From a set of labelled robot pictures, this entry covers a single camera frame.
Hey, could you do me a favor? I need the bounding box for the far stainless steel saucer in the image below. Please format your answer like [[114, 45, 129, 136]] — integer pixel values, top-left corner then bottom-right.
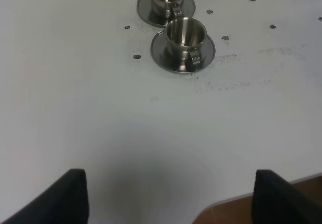
[[136, 0, 196, 28]]

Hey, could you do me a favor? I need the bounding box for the near stainless steel teacup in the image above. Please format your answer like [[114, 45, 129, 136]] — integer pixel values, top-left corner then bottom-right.
[[165, 17, 207, 71]]

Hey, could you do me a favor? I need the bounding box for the near stainless steel saucer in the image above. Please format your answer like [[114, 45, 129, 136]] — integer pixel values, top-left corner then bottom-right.
[[150, 29, 216, 74]]

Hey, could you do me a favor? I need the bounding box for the stainless steel saucer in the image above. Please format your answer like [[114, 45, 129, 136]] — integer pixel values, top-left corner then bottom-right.
[[150, 29, 216, 74], [136, 0, 196, 28]]

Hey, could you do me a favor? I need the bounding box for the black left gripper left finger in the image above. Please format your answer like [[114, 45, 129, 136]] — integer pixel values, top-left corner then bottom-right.
[[4, 169, 89, 223]]

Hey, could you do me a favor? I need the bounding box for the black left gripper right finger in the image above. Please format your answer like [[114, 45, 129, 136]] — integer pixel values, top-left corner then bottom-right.
[[251, 170, 321, 223]]

